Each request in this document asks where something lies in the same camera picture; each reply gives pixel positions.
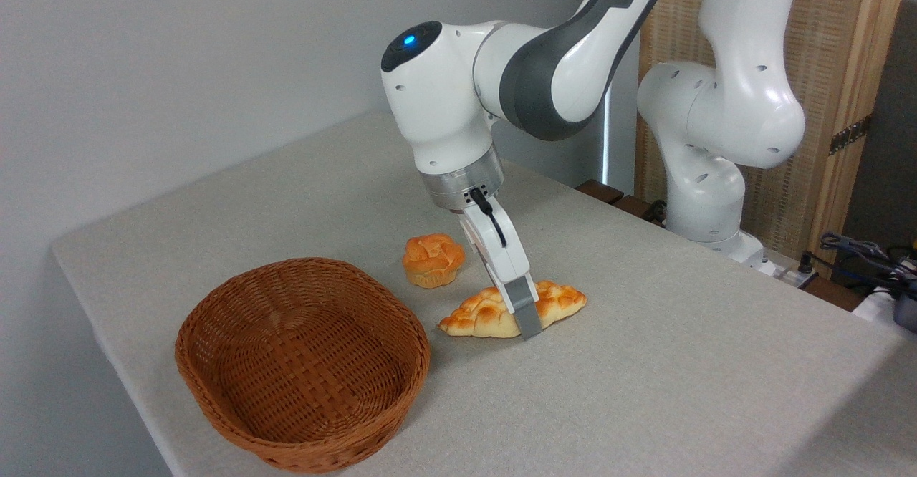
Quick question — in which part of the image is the grey tablecloth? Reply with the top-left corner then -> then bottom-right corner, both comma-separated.
52,112 -> 917,477

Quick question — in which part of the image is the black screen hinge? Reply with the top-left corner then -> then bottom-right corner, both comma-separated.
830,113 -> 873,155

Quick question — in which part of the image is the blue-grey cable bundle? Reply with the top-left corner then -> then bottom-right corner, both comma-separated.
810,231 -> 917,299

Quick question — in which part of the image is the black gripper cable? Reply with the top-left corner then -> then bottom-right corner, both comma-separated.
469,188 -> 508,249

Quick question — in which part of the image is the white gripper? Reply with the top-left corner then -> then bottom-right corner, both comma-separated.
458,201 -> 543,340

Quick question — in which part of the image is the long braided bread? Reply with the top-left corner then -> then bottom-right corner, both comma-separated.
438,280 -> 587,339

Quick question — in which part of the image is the brown wicker basket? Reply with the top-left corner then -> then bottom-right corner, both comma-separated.
175,258 -> 431,473

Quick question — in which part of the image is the round orange muffin bread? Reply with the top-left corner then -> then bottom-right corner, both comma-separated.
402,233 -> 466,289

